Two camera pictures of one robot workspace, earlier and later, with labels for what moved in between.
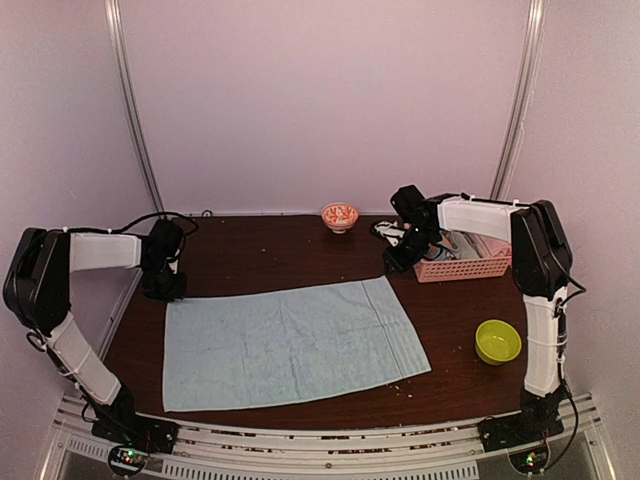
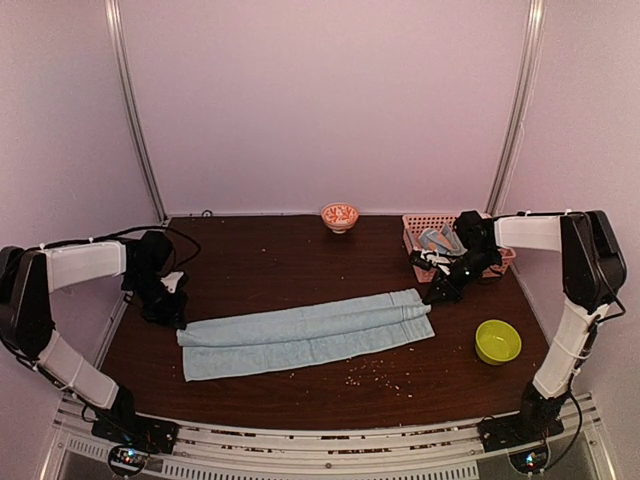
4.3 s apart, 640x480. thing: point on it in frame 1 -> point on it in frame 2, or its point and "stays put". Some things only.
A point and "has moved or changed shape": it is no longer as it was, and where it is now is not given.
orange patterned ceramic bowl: (339, 216) stays put
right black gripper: (399, 262) -> (451, 289)
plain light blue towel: (285, 342) has moved or changed shape
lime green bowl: (497, 342) stays put
